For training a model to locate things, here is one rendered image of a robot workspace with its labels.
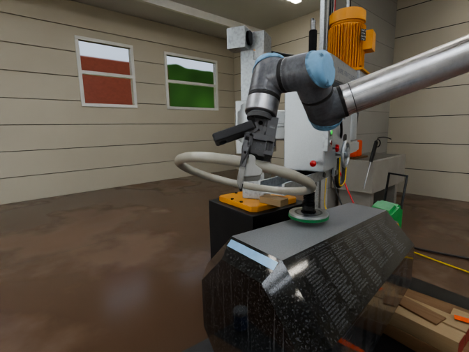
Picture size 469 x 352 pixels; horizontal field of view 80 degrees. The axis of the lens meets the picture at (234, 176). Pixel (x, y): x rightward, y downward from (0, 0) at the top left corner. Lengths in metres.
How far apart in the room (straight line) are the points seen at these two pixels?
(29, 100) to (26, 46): 1.00
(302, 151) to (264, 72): 0.75
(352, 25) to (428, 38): 4.46
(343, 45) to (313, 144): 0.90
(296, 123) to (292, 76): 0.74
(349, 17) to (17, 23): 6.15
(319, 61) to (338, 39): 1.45
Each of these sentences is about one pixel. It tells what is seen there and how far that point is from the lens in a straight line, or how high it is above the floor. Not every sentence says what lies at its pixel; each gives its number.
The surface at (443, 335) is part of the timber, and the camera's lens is 2.12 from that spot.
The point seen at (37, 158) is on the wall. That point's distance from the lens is 6.93.
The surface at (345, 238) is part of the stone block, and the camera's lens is 1.53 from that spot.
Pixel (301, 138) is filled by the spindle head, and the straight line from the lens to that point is 1.47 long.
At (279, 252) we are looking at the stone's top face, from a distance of 1.26.
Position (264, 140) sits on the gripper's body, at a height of 1.32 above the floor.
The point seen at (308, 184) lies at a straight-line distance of 0.86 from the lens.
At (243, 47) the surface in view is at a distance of 2.23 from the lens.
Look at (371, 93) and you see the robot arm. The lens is 0.84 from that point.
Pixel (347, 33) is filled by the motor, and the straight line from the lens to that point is 2.16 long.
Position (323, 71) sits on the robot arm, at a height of 1.48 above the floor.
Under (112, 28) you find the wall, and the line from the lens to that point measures 7.65.
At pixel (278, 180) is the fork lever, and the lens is 1.35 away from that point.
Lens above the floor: 1.35
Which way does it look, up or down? 10 degrees down
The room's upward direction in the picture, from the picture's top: 1 degrees counter-clockwise
